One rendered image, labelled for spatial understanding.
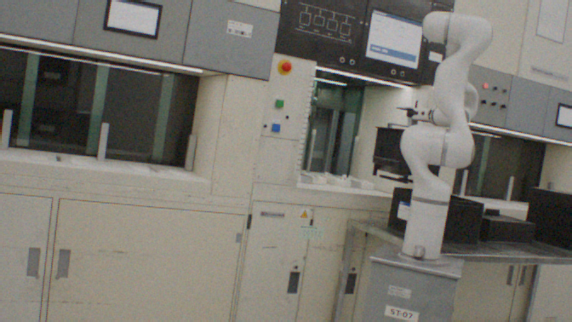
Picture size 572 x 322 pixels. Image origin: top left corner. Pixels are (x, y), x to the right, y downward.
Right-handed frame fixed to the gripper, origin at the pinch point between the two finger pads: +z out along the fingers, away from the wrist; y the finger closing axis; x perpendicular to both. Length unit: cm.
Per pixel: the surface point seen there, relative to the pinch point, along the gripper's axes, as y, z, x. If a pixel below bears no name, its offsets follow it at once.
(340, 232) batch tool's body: -17, 15, -56
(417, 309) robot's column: -35, -66, -62
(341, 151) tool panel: 24, 98, -23
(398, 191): -5.3, -5.7, -33.1
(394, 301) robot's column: -40, -61, -61
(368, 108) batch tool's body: 14, 59, 3
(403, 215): -5.4, -11.6, -42.0
